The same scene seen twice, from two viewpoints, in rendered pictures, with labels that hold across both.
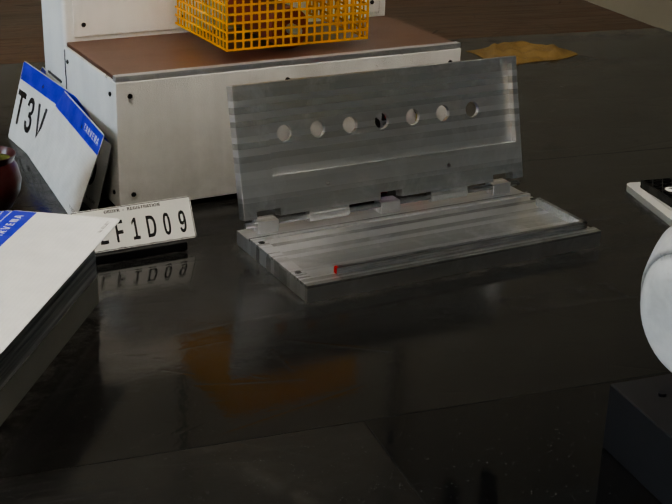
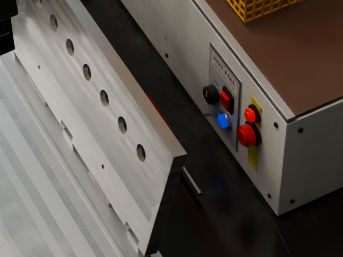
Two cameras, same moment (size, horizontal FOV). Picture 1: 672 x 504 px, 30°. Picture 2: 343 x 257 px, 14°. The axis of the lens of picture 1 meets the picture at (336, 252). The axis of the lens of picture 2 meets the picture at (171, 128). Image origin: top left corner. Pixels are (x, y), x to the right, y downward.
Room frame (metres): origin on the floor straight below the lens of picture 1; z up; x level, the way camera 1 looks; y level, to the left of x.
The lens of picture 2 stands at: (1.76, -1.20, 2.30)
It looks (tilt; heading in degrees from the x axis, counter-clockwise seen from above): 50 degrees down; 90
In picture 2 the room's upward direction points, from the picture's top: straight up
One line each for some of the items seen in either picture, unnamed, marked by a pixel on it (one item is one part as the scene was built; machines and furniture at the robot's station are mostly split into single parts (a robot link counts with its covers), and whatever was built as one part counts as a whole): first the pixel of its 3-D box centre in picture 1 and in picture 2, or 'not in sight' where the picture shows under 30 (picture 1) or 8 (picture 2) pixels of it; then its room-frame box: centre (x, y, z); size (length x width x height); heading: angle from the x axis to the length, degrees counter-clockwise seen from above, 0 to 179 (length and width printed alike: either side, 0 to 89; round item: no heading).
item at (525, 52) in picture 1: (520, 49); not in sight; (2.68, -0.39, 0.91); 0.22 x 0.18 x 0.02; 129
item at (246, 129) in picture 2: not in sight; (247, 135); (1.85, -0.13, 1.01); 0.03 x 0.02 x 0.03; 119
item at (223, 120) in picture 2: not in sight; (223, 120); (1.82, -0.07, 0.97); 0.03 x 0.01 x 0.03; 119
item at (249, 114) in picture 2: not in sight; (251, 114); (1.85, -0.13, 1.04); 0.02 x 0.01 x 0.02; 119
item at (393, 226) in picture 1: (420, 232); (13, 166); (1.55, -0.11, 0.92); 0.44 x 0.21 x 0.04; 119
